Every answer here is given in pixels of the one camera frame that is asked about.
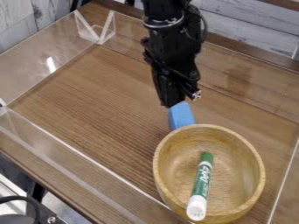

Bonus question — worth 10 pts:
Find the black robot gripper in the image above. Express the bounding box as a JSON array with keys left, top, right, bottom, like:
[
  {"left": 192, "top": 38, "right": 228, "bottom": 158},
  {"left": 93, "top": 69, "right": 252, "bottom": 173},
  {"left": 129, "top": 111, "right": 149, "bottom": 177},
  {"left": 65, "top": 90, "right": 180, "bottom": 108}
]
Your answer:
[{"left": 141, "top": 11, "right": 207, "bottom": 108}]

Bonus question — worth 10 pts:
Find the blue foam block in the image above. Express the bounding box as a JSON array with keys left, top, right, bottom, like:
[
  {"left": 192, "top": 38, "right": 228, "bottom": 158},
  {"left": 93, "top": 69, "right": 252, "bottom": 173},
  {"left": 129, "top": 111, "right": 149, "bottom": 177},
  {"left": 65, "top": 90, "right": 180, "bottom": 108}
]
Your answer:
[{"left": 168, "top": 101, "right": 196, "bottom": 130}]

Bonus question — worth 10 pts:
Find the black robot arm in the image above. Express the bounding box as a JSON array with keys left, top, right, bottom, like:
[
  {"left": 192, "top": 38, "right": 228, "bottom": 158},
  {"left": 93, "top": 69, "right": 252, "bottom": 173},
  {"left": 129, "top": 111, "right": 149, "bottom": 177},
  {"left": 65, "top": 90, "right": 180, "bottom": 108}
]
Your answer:
[{"left": 141, "top": 0, "right": 208, "bottom": 108}]

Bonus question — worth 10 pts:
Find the brown wooden bowl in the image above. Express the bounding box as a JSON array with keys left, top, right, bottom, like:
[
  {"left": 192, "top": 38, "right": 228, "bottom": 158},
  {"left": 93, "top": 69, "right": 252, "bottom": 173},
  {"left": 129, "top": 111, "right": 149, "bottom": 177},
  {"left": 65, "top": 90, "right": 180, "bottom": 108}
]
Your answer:
[{"left": 153, "top": 124, "right": 267, "bottom": 224}]

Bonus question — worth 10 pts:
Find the green Expo marker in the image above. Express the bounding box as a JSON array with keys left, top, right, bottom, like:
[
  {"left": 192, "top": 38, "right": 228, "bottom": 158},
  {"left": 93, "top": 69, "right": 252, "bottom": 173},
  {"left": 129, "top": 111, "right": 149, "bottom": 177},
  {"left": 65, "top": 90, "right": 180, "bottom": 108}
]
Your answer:
[{"left": 185, "top": 151, "right": 213, "bottom": 221}]

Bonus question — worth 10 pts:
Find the clear acrylic tray wall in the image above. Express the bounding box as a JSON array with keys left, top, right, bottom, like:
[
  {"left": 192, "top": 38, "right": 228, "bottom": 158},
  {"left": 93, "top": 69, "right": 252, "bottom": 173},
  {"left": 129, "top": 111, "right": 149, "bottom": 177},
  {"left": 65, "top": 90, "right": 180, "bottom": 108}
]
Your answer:
[{"left": 0, "top": 6, "right": 299, "bottom": 224}]

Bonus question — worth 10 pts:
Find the black metal bracket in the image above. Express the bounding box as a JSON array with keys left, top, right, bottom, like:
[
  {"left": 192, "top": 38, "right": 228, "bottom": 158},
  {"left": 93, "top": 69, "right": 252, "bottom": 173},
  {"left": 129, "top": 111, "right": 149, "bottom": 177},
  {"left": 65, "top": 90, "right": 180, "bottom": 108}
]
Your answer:
[{"left": 39, "top": 205, "right": 68, "bottom": 224}]

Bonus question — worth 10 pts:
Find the black cable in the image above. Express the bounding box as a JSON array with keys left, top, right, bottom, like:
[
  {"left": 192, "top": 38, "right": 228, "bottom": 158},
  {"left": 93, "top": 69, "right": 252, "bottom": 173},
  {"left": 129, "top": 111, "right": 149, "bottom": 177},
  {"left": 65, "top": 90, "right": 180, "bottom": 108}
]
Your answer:
[{"left": 0, "top": 196, "right": 44, "bottom": 224}]

